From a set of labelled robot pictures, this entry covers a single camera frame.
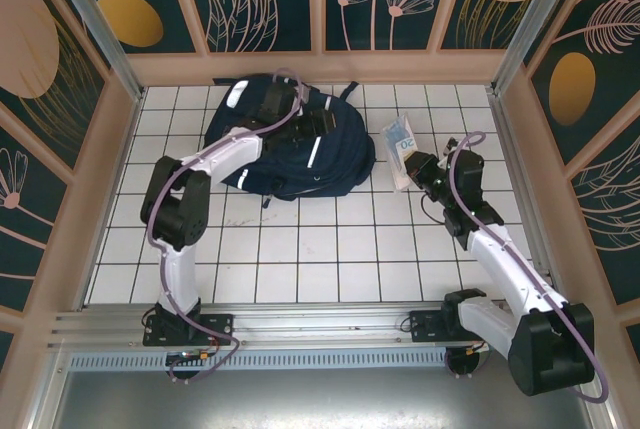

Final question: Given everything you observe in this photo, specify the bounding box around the clear pack of blue pens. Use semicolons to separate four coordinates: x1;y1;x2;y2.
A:
381;111;419;194

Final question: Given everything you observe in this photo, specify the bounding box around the navy blue backpack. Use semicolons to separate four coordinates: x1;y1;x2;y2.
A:
203;74;376;209

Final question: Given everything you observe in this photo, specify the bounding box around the grey metal sheet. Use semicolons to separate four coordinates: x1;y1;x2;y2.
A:
49;343;601;429

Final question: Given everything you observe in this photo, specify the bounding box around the aluminium side rail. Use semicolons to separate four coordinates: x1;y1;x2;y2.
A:
487;91;569;306

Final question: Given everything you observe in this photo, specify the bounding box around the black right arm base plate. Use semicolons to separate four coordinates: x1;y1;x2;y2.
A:
408;309;501;345

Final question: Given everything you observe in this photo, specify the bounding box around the aluminium corner post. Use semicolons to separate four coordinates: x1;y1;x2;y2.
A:
489;0;586;96
39;0;147;103

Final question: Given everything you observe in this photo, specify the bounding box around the aluminium rail frame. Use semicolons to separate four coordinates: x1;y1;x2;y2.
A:
47;302;594;350

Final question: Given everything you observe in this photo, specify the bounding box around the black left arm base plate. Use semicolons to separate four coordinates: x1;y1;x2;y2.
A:
143;313;235;348

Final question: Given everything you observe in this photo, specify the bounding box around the slotted grey cable duct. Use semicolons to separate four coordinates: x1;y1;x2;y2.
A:
67;352;451;370

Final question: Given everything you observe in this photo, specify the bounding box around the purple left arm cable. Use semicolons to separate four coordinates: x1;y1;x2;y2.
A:
147;67;306;385

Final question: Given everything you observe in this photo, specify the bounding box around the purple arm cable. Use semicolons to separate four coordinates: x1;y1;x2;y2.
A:
147;67;306;385
447;131;610;405

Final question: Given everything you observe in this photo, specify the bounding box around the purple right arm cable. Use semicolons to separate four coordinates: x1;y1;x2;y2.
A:
447;131;610;405

